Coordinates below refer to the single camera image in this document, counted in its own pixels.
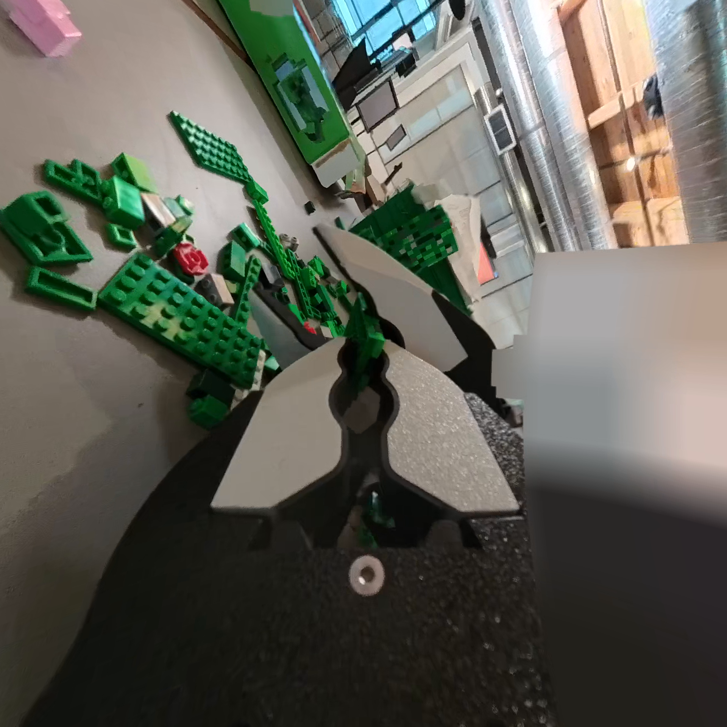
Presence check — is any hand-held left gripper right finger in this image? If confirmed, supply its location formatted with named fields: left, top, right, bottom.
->
left=382, top=348, right=520, bottom=519

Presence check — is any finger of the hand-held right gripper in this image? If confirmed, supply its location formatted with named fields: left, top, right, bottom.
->
left=314, top=224, right=469, bottom=371
left=249, top=287, right=330, bottom=369

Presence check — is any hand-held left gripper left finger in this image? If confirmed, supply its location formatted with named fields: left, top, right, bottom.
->
left=211, top=339, right=347, bottom=516

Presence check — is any small green brick assembly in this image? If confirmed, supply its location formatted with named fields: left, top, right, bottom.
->
left=343, top=292, right=387, bottom=398

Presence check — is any pile of green bricks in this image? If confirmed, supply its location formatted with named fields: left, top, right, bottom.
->
left=0, top=152, right=364, bottom=429

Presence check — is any grey desk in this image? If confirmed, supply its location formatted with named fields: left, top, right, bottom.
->
left=0, top=0, right=370, bottom=727

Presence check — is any black brick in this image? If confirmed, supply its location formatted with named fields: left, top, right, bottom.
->
left=196, top=273, right=235, bottom=307

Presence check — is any large green brick box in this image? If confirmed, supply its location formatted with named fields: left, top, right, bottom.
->
left=348, top=184, right=472, bottom=316

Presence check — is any narrow green studded plate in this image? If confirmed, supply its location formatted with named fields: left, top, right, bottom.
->
left=247, top=184, right=302, bottom=319

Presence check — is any large orange screen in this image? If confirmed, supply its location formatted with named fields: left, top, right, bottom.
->
left=477, top=230, right=501, bottom=285

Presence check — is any red round brick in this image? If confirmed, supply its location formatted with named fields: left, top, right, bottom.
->
left=173, top=243, right=210, bottom=276

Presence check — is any white crumpled paper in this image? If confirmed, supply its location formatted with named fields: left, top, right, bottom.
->
left=412, top=182, right=495, bottom=307

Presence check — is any dark screen on stand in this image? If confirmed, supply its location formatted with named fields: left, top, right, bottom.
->
left=355, top=80, right=399, bottom=133

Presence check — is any green hollow brick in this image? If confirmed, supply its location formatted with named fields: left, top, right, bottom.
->
left=0, top=190, right=93, bottom=267

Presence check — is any wooden beam structure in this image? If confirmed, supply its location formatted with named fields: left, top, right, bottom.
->
left=559, top=0, right=691, bottom=248

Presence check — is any green cardboard box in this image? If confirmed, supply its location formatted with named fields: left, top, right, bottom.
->
left=218, top=0, right=367, bottom=188

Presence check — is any pink brick pig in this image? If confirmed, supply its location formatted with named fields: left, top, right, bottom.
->
left=8, top=0, right=83, bottom=58

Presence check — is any silver ventilation duct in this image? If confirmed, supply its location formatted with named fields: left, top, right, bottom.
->
left=647, top=0, right=727, bottom=245
left=474, top=0, right=620, bottom=253

